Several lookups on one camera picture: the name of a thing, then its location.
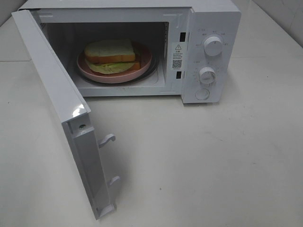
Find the round white door button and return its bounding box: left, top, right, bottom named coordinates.
left=195, top=88, right=210, bottom=100

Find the pink round plate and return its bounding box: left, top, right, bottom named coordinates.
left=76, top=42, right=152, bottom=84

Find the toast sandwich with lettuce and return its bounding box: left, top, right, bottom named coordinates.
left=84, top=39, right=141, bottom=75

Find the white microwave door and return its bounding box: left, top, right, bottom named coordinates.
left=12, top=10, right=121, bottom=219

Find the glass microwave turntable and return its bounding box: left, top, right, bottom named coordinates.
left=78, top=57, right=159, bottom=86

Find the lower white timer knob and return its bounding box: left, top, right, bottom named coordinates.
left=199, top=67, right=216, bottom=85

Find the white microwave oven body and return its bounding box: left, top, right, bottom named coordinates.
left=18, top=0, right=241, bottom=104

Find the upper white power knob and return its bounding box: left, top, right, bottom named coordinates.
left=204, top=34, right=223, bottom=57

